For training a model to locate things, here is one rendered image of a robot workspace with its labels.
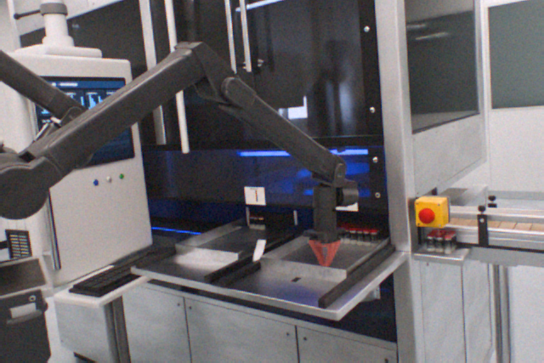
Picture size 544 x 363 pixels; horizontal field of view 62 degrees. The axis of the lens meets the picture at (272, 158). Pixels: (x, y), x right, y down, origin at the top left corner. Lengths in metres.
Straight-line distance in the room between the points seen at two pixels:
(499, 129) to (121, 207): 4.81
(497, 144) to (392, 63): 4.70
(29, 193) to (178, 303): 1.36
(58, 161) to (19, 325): 0.30
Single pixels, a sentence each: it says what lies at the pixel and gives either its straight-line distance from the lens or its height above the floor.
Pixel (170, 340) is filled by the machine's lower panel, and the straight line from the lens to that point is 2.15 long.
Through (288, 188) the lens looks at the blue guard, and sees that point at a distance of 1.47.
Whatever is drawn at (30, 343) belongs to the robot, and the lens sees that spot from 0.92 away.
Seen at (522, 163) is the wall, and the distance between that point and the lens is 5.91.
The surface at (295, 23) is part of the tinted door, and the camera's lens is 1.43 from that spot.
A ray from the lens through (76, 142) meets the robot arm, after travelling 0.75.
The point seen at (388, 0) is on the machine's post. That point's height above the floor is 1.56.
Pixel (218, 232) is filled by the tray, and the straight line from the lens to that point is 1.62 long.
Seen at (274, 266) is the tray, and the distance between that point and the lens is 1.24.
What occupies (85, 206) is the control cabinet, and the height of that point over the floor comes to 1.04.
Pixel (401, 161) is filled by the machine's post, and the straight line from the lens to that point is 1.28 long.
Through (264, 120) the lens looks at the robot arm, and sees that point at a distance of 0.92.
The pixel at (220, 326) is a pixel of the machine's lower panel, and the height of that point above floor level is 0.49.
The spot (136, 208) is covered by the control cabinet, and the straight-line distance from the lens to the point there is 1.86.
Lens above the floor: 1.31
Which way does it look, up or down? 6 degrees down
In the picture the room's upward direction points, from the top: 5 degrees counter-clockwise
